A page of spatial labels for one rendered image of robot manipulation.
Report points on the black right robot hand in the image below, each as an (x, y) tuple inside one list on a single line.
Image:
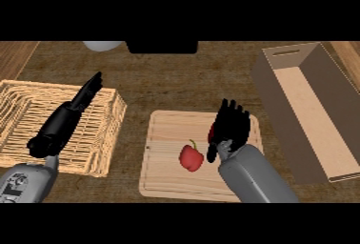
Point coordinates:
[(232, 125)]

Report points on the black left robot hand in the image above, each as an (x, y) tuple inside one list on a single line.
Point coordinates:
[(58, 127)]

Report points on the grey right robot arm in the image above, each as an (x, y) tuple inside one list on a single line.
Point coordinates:
[(256, 174)]

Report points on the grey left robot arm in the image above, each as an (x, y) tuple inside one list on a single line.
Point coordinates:
[(26, 184)]

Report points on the pale wooden cutting board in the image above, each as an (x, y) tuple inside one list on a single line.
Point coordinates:
[(178, 165)]

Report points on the brown cardboard box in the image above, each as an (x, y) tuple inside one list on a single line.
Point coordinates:
[(309, 111)]

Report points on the woven wicker basket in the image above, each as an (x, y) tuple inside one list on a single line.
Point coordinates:
[(52, 127)]

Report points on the red bell pepper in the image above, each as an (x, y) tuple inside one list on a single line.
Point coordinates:
[(191, 158)]

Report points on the pale grey round object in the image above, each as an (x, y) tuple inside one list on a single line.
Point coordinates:
[(104, 45)]

